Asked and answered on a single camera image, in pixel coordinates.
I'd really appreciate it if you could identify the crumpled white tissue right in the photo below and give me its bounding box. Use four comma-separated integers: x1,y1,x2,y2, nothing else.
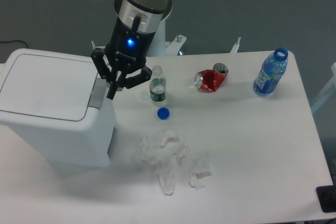
188,157,211,190

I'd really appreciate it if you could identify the blue bottle cap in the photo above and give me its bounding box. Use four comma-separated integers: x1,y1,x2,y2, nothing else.
157,107,170,120

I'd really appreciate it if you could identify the crumpled white tissue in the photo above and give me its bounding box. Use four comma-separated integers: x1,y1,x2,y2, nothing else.
158,170,176,196
188,157,211,190
159,130,180,147
138,136,159,165
172,142,190,159

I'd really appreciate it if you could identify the clear green-label plastic bottle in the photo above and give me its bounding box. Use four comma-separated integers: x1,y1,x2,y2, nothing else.
149,65,166,102

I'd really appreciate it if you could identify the white push-button trash can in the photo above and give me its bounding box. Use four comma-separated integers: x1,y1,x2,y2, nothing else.
1,49,117,167

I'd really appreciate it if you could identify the black device table corner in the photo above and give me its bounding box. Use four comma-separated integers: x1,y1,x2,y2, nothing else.
316,185,335,213

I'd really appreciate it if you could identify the crumpled white tissue top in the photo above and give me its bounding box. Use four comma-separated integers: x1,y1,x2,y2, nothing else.
159,130,180,147

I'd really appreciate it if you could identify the crumpled white tissue left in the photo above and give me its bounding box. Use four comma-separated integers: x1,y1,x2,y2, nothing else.
138,136,159,165

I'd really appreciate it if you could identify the blue plastic bottle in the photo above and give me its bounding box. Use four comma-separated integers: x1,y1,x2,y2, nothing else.
253,48,288,97

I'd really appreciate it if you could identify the white bottle cap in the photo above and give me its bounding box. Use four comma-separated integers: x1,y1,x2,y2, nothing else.
140,92,149,101

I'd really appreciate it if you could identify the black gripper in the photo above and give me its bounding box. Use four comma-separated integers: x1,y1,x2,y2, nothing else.
91,16,155,100

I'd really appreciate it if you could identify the crumpled white tissue bottom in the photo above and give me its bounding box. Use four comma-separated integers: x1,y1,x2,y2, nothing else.
158,170,176,196

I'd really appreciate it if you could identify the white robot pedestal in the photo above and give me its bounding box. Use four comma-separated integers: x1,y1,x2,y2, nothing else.
114,0,186,57

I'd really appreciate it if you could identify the black cable on floor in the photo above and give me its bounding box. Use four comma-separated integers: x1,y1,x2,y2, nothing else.
0,39,28,47

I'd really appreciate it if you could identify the crumpled white tissue middle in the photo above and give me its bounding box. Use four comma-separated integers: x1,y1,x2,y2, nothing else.
172,142,190,159

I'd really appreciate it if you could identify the crushed red soda can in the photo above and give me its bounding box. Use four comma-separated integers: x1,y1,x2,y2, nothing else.
194,62,229,92

